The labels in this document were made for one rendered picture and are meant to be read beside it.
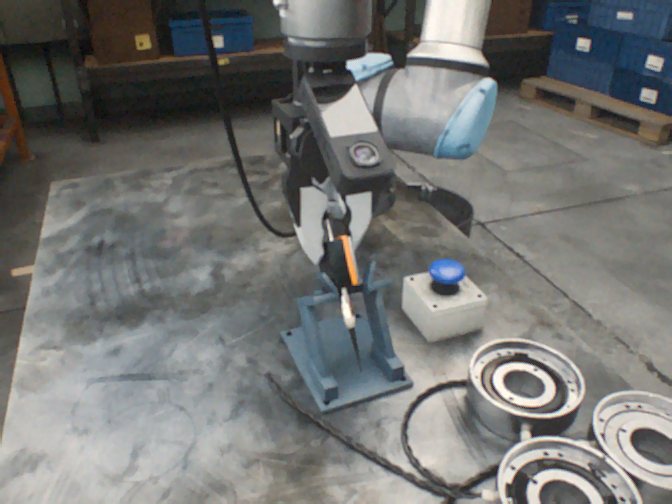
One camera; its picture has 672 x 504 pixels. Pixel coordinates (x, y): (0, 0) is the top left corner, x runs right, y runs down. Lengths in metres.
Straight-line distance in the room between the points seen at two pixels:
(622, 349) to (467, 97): 1.42
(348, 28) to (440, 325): 0.33
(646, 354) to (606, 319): 0.19
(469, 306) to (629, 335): 1.53
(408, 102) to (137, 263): 0.43
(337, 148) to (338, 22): 0.10
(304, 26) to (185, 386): 0.36
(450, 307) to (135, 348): 0.35
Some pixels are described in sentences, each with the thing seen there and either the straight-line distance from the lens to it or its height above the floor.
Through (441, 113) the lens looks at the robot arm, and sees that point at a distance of 0.77.
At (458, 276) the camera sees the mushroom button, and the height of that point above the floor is 0.87.
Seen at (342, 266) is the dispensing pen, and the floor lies 0.92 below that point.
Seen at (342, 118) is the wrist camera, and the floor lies 1.07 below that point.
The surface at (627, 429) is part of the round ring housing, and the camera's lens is 0.56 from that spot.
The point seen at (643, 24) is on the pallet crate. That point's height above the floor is 0.65.
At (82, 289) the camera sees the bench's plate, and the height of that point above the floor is 0.80.
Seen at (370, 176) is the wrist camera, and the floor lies 1.04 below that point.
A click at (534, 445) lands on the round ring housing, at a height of 0.84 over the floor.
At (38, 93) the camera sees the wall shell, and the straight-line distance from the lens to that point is 4.40.
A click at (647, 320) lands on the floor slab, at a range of 2.24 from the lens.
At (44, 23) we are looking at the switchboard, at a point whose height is 0.67.
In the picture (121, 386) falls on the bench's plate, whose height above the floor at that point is 0.80.
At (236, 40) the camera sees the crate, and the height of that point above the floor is 0.53.
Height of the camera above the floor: 1.21
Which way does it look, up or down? 31 degrees down
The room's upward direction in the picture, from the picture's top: straight up
